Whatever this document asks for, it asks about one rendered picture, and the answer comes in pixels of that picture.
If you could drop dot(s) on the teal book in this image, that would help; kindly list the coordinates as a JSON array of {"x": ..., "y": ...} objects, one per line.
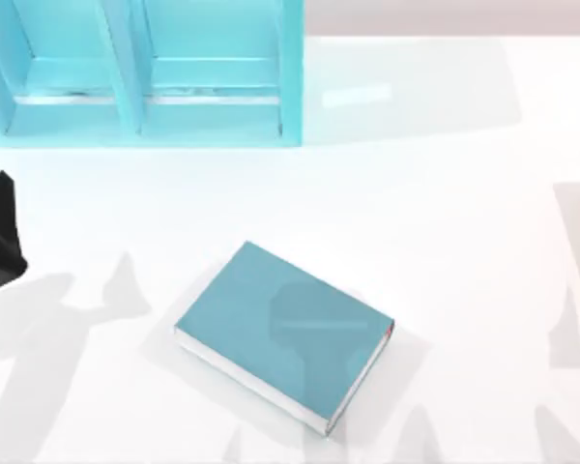
[{"x": 280, "y": 328}]

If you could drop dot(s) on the light blue rack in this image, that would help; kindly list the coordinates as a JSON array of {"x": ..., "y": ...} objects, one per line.
[{"x": 212, "y": 38}]

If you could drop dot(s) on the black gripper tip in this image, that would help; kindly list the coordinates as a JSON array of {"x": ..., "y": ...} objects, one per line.
[{"x": 0, "y": 232}]

